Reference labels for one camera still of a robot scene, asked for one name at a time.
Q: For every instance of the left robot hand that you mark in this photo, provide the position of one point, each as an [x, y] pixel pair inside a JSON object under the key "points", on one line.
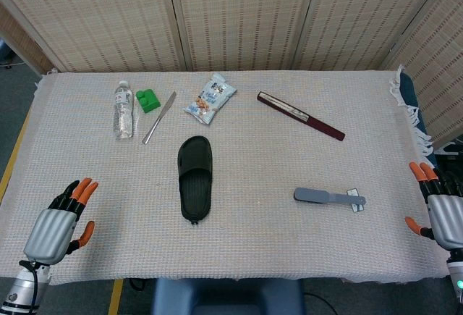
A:
{"points": [[50, 231]]}

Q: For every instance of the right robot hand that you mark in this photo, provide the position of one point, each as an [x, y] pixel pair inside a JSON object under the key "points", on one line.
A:
{"points": [[443, 217]]}

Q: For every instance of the grey scrubbing brush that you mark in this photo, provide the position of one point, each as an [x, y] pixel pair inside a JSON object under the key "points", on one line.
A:
{"points": [[327, 198]]}

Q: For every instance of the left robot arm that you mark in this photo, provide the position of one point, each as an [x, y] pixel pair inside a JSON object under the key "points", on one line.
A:
{"points": [[22, 286]]}

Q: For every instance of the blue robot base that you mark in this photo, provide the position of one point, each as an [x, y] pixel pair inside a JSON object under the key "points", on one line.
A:
{"points": [[228, 297]]}

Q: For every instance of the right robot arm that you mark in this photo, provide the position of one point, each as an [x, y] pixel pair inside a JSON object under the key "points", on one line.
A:
{"points": [[455, 280]]}

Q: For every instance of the clear plastic water bottle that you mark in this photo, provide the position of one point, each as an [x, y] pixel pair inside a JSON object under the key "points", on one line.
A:
{"points": [[122, 110]]}

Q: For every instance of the black rubber slipper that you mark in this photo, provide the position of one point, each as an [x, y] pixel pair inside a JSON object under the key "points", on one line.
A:
{"points": [[194, 178]]}

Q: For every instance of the silver table knife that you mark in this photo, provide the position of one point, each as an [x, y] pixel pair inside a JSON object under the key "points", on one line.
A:
{"points": [[159, 117]]}

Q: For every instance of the green toy building block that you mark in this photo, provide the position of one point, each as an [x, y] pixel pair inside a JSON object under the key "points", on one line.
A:
{"points": [[147, 100]]}

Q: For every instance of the dark red folding fan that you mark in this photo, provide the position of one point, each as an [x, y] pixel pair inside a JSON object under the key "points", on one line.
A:
{"points": [[300, 116]]}

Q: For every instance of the white woven tablecloth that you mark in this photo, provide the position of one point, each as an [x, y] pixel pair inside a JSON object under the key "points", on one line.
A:
{"points": [[231, 184]]}

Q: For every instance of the white snack packet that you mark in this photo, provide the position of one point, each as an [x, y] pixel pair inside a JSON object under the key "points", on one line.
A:
{"points": [[210, 99]]}

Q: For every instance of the woven folding screen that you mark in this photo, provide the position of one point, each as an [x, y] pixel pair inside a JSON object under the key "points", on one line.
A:
{"points": [[231, 18]]}

